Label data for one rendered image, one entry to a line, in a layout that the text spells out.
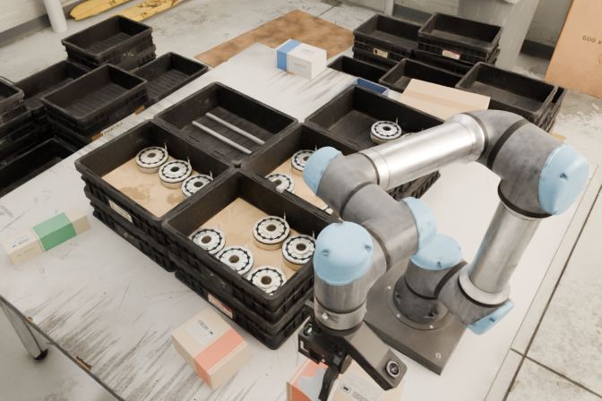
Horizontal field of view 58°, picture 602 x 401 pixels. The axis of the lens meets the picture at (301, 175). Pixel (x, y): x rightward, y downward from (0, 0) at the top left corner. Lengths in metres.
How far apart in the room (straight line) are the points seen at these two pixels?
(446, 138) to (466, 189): 0.98
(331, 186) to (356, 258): 0.16
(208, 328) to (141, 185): 0.55
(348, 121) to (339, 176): 1.17
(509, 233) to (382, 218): 0.44
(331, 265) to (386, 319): 0.82
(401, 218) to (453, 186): 1.20
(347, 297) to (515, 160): 0.46
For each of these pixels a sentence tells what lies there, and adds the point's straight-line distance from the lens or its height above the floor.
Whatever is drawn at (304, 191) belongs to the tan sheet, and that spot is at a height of 0.83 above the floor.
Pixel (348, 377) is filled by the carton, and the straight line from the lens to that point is 0.98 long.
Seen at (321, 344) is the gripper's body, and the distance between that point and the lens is 0.87.
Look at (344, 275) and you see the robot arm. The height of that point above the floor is 1.43.
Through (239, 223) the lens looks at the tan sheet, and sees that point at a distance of 1.60.
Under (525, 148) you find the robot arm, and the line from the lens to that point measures 1.06.
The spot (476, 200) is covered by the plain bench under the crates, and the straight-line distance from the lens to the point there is 1.94.
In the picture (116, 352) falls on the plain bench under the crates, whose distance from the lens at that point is 1.56.
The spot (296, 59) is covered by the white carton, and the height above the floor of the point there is 0.78.
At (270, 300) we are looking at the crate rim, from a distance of 1.30.
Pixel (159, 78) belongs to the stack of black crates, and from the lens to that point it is 3.19.
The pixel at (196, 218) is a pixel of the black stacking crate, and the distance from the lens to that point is 1.58.
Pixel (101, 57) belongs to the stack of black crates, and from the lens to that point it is 3.07.
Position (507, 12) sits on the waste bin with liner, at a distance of 3.77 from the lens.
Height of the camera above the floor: 1.98
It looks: 41 degrees down
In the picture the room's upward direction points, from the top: straight up
